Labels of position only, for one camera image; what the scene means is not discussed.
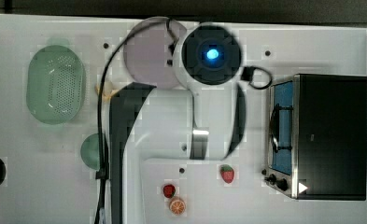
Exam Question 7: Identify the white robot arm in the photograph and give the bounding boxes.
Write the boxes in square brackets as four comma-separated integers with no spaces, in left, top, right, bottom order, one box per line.
[107,22,247,224]

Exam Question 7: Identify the black toy oven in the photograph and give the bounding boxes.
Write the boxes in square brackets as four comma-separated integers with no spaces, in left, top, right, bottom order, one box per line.
[262,74,367,201]

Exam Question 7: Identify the pink round plate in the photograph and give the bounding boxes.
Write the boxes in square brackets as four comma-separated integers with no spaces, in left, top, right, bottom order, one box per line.
[123,17,179,89]

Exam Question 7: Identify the large felt strawberry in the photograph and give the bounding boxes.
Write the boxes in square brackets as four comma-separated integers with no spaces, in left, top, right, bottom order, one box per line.
[219,164,235,184]

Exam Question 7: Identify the yellow banana toy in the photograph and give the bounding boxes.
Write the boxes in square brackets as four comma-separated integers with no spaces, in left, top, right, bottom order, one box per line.
[102,81,119,102]

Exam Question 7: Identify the small red strawberry toy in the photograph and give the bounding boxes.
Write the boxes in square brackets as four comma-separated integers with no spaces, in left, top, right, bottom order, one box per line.
[162,184,176,199]

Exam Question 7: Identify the orange slice toy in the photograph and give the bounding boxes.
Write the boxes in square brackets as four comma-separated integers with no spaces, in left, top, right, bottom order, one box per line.
[169,197,186,216]

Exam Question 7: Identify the green perforated basket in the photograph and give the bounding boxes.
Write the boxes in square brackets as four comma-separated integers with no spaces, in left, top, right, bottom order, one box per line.
[26,45,85,125]

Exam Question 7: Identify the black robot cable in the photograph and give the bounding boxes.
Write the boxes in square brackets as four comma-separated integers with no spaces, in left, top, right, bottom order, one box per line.
[93,18,176,224]

